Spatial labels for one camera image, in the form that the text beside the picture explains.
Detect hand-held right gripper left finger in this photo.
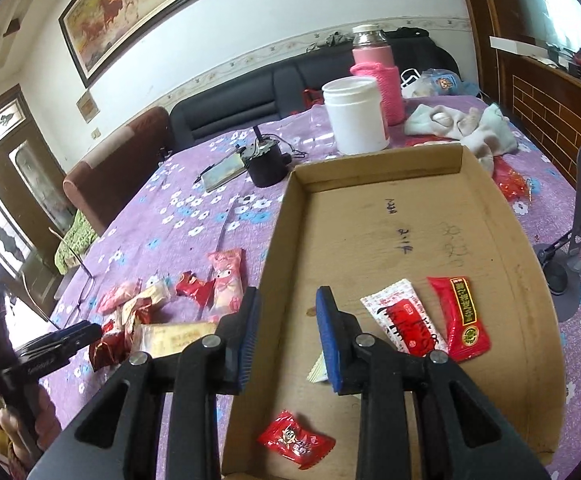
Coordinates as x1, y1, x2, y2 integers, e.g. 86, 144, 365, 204
28, 286, 264, 480

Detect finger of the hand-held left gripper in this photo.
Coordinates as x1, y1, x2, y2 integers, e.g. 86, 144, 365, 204
13, 321, 104, 358

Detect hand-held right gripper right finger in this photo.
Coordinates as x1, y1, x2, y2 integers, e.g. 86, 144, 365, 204
315, 285, 553, 480

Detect pale ridged snack wrapper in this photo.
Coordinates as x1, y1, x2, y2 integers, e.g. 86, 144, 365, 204
307, 352, 332, 385

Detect dark red shiny snack packet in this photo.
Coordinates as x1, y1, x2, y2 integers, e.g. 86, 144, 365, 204
89, 300, 155, 372

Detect yellow biscuit packet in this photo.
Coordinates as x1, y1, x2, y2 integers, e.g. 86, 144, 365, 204
133, 321, 218, 358

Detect small red white snack packet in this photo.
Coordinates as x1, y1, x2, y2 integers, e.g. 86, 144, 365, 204
176, 271, 216, 306

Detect red snack packet round emblem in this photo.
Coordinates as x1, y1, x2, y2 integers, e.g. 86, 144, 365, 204
426, 275, 492, 363

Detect shallow cardboard box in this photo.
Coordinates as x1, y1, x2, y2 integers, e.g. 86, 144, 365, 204
220, 142, 568, 480

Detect person's left hand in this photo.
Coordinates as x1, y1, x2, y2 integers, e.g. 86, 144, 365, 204
0, 385, 64, 466

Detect pink snack packet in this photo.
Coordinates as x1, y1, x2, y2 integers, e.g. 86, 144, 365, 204
206, 248, 247, 323
98, 281, 141, 315

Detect green cushion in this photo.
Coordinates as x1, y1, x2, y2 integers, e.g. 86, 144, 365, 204
53, 207, 96, 276

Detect cream snack packet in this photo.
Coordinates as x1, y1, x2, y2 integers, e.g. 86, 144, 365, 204
129, 280, 172, 311

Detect red cartoon candy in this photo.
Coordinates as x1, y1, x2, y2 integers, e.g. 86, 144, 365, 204
257, 410, 338, 471

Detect purple floral tablecloth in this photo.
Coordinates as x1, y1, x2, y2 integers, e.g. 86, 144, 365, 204
35, 95, 581, 480

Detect small notebook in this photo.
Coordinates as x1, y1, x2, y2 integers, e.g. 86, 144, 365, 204
195, 152, 248, 193

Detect brown armchair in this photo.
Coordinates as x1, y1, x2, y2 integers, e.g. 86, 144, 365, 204
63, 106, 174, 238

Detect black cup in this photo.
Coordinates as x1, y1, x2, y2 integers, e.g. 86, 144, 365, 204
235, 125, 293, 188

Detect wooden glazed door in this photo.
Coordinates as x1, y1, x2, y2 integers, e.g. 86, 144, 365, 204
0, 85, 71, 321

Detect white plastic jar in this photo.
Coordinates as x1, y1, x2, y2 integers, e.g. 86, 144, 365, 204
321, 76, 391, 156

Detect black leather sofa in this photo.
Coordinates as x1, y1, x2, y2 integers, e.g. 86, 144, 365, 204
169, 27, 463, 151

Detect red crinkled wrapper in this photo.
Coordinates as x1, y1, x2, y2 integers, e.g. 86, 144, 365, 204
493, 155, 541, 201

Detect pink thermos bottle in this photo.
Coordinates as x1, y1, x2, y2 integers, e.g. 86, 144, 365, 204
349, 24, 408, 127

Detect pale crumpled cloth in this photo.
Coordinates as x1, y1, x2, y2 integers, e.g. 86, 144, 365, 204
403, 102, 518, 173

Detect printed plastic bag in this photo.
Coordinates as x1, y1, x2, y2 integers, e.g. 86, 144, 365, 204
400, 67, 466, 98

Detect wooden brick pattern counter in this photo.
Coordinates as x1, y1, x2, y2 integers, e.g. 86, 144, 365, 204
490, 35, 581, 181

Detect black garment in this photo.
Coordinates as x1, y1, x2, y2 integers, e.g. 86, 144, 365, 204
385, 26, 431, 41

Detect framed horse painting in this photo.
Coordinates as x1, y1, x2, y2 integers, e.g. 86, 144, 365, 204
58, 0, 266, 89

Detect long white box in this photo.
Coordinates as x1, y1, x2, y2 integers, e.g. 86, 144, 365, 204
489, 35, 551, 57

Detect purple frame glasses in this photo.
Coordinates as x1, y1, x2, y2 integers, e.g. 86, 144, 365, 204
48, 225, 96, 331

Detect small wall plaque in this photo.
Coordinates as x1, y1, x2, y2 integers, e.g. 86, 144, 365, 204
76, 91, 98, 123

